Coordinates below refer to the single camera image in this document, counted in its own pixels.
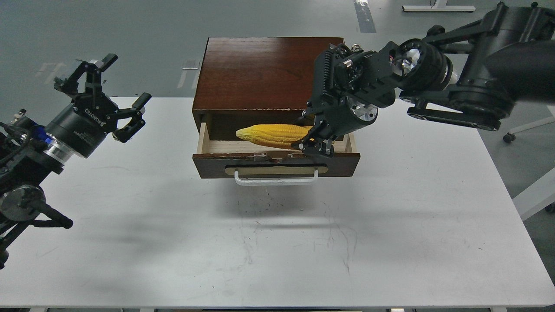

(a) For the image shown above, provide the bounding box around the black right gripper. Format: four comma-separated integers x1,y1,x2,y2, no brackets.
295,96,378,157

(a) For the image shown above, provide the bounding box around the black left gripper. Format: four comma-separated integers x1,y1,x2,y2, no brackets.
45,53,152,159

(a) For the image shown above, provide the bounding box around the yellow corn cob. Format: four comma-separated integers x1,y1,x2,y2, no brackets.
235,124,312,150

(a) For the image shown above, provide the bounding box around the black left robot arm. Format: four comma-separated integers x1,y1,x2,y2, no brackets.
0,53,151,268

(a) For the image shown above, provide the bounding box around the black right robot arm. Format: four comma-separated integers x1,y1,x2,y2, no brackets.
292,2,555,157

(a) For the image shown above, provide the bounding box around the dark wooden cabinet box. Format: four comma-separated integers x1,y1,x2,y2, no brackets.
192,37,345,127

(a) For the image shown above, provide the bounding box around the white table leg base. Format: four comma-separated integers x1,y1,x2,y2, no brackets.
402,0,476,13

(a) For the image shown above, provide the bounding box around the white chair base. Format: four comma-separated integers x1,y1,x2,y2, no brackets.
502,105,555,143

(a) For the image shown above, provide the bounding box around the wooden drawer with white handle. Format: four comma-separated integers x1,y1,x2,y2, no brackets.
192,122,361,180

